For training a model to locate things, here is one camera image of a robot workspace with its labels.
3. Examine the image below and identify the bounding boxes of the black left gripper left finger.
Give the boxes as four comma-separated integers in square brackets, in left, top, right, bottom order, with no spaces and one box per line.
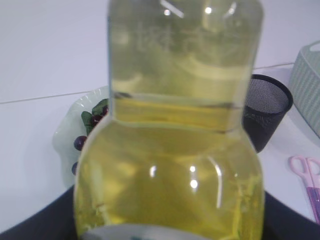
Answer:
[0,187,78,240]

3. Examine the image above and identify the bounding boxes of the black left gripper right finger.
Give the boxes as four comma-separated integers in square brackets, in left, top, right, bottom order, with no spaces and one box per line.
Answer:
[262,192,320,240]

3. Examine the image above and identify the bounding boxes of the small pink purple scissors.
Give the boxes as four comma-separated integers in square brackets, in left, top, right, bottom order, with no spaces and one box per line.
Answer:
[288,155,320,225]

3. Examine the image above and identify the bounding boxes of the purple artificial grape bunch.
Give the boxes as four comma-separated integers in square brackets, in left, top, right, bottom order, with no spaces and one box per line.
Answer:
[71,98,110,176]

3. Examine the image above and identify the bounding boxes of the yellow tea drink bottle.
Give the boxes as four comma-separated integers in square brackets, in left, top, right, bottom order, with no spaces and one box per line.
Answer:
[74,0,265,240]

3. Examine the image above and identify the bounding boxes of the green wavy plastic plate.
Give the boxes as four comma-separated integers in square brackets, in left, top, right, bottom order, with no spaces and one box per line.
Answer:
[52,85,109,188]

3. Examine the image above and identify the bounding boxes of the black mesh pen holder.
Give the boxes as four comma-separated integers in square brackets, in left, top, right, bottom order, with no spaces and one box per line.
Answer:
[242,74,293,153]

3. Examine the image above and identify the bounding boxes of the green woven plastic basket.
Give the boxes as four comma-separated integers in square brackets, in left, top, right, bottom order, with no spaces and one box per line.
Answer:
[288,41,320,136]

